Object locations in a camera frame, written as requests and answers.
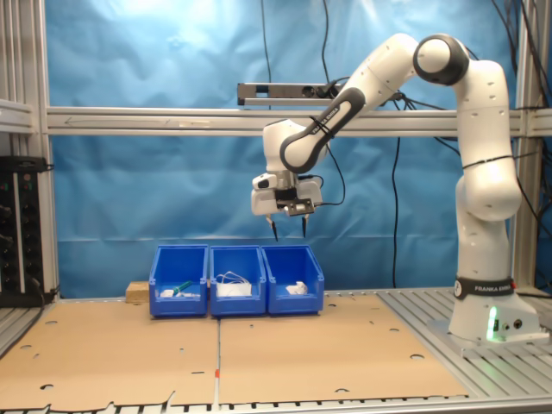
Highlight pale surgical face mask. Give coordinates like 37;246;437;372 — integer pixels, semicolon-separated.
215;270;254;298

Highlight blue plastic storage bin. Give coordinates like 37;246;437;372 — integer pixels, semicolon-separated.
261;244;324;316
208;244;267;318
148;244;211;319

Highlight brown cardboard sheet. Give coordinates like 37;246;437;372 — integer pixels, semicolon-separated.
0;299;219;411
217;292;470;406

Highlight chipboard wooden board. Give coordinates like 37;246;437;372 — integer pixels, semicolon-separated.
125;280;152;305

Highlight black socket rack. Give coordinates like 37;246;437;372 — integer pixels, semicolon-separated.
0;155;55;308

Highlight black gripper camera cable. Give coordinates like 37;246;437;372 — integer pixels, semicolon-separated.
318;141;347;207

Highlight thin black hanging cable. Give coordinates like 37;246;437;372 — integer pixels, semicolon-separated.
260;0;273;109
391;136;402;289
321;0;334;85

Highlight horizontal aluminium frame beam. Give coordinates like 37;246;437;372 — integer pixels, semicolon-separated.
45;106;552;138

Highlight aluminium frame post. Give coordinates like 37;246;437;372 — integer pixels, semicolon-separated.
512;0;552;294
0;0;60;298

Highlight black cable bundle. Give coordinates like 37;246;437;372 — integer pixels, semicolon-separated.
491;0;552;242

